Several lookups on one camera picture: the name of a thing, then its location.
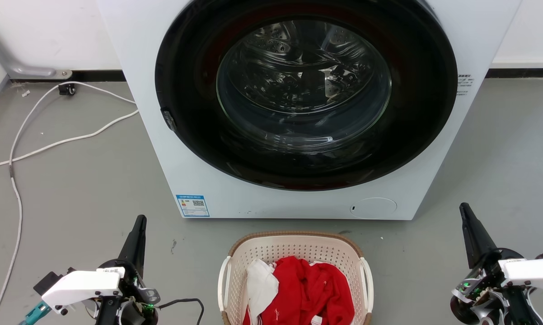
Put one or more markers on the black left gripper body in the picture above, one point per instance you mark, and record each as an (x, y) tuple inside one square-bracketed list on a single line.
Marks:
[(138, 289)]

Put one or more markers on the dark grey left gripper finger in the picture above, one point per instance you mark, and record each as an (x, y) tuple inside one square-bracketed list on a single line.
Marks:
[(136, 246)]

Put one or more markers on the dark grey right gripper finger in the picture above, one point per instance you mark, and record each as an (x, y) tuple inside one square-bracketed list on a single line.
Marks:
[(475, 239)]

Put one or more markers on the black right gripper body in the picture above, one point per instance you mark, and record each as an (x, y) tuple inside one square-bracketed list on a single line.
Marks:
[(488, 280)]

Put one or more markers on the cream perforated laundry basket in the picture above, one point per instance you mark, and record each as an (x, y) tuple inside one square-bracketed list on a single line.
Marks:
[(294, 247)]

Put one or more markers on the blue energy label sticker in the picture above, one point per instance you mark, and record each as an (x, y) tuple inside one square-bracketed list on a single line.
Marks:
[(192, 205)]

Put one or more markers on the white garment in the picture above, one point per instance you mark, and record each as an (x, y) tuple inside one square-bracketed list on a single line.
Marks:
[(260, 284)]

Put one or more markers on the black round glass washer door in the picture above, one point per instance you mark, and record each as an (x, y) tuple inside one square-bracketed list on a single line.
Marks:
[(194, 135)]

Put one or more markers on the small printed text label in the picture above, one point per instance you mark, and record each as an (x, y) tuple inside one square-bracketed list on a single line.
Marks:
[(465, 85)]

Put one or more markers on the red garment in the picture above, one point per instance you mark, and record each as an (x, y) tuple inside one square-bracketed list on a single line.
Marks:
[(312, 289)]

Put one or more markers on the white front-load washing machine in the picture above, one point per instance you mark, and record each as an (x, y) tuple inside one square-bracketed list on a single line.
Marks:
[(140, 67)]

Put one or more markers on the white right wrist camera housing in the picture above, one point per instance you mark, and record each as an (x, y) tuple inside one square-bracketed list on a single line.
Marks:
[(531, 271)]

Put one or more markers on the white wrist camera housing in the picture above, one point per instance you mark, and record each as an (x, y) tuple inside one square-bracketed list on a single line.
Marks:
[(531, 271), (81, 285)]

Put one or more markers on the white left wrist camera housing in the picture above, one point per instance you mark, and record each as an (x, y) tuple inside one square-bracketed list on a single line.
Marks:
[(81, 285)]

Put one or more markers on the grey wall pipe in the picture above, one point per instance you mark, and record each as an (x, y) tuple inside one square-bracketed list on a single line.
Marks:
[(5, 61)]

